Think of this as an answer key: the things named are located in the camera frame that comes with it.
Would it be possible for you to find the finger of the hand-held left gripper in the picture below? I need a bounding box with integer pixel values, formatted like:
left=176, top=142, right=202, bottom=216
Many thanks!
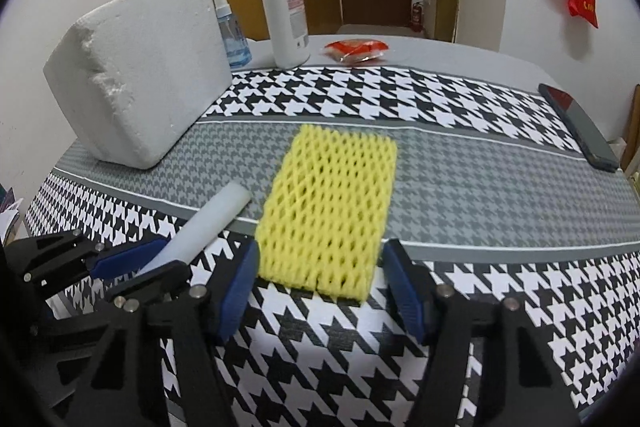
left=106, top=259, right=194, bottom=311
left=10, top=230, right=169, bottom=302

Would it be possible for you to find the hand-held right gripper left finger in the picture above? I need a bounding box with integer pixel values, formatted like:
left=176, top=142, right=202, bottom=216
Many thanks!
left=65, top=239, right=261, bottom=427

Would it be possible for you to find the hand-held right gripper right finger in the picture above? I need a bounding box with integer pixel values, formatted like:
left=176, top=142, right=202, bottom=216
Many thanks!
left=382, top=238, right=581, bottom=427

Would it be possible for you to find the white foam tube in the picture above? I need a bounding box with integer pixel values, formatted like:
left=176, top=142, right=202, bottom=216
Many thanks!
left=135, top=184, right=251, bottom=276

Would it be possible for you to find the yellow foam net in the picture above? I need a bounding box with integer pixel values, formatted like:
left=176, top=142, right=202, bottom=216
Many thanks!
left=254, top=124, right=399, bottom=304

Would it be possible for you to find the white foam box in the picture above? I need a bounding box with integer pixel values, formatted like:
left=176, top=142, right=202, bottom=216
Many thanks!
left=43, top=0, right=234, bottom=170

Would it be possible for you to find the houndstooth tablecloth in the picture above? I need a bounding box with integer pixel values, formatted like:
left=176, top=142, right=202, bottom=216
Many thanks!
left=25, top=34, right=640, bottom=427

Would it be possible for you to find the black phone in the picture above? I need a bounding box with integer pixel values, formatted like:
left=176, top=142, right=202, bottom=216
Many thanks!
left=538, top=83, right=621, bottom=172

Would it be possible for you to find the clear blue spray bottle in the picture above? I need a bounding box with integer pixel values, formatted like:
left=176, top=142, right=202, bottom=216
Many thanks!
left=212, top=0, right=253, bottom=69

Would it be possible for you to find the red snack packet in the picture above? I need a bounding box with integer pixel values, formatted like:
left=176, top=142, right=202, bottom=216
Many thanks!
left=322, top=38, right=390, bottom=64

